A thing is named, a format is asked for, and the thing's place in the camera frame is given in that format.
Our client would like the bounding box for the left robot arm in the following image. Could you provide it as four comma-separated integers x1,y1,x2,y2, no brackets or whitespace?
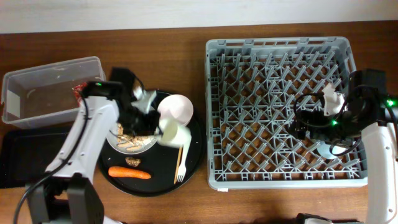
17,68,160,223

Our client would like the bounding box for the orange carrot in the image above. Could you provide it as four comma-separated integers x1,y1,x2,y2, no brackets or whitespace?
108,166,151,180

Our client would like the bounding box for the black rectangular tray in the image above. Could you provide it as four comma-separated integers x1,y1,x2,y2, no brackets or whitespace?
1,126,71,189

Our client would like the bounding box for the grey dishwasher rack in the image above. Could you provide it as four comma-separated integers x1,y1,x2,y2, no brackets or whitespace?
205,37,368,191

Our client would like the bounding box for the blue plastic cup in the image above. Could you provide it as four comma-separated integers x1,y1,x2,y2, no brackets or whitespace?
317,141,346,159

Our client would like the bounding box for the cream paper cup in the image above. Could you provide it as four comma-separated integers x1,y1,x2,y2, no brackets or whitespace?
157,118,192,148

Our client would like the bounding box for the grey plate with food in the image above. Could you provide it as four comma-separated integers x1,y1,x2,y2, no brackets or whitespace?
106,123,157,154

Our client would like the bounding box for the white shallow bowl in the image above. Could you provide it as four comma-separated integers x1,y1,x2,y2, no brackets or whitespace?
157,94,194,126

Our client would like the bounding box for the white plastic fork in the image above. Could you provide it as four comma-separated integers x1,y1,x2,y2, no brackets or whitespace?
176,137,192,182

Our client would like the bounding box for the brown food scrap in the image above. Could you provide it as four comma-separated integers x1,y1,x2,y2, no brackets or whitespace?
125,157,141,167

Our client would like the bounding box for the red snack wrapper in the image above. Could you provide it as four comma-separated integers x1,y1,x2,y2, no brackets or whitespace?
72,82,87,102

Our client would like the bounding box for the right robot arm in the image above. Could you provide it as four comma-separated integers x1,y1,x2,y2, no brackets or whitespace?
289,69,397,223

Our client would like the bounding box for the clear plastic bin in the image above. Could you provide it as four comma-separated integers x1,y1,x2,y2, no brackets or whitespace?
1,56,106,129

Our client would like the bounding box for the wooden chopstick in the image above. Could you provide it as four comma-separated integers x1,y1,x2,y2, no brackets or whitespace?
174,146,183,184

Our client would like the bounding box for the round black serving tray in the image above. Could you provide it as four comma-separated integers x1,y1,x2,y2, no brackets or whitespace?
98,109,206,197

